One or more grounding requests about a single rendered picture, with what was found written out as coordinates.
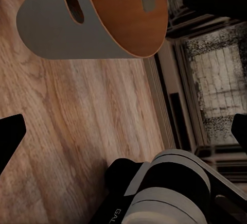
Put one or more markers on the can of soda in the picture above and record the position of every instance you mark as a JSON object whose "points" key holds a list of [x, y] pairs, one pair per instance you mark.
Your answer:
{"points": [[73, 12]]}

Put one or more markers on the wood fireplace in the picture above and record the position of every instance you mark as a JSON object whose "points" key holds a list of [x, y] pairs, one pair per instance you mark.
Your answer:
{"points": [[198, 83]]}

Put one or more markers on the cabinet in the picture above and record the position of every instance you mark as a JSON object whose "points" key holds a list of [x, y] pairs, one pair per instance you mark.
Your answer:
{"points": [[231, 208]]}

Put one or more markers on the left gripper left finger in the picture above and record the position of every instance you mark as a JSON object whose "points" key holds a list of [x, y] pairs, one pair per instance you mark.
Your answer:
{"points": [[12, 131]]}

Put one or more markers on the trash can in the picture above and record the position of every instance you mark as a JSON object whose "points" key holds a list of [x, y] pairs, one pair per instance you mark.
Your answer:
{"points": [[108, 29]]}

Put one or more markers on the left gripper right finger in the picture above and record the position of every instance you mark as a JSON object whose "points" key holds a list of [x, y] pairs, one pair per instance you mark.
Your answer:
{"points": [[239, 130]]}

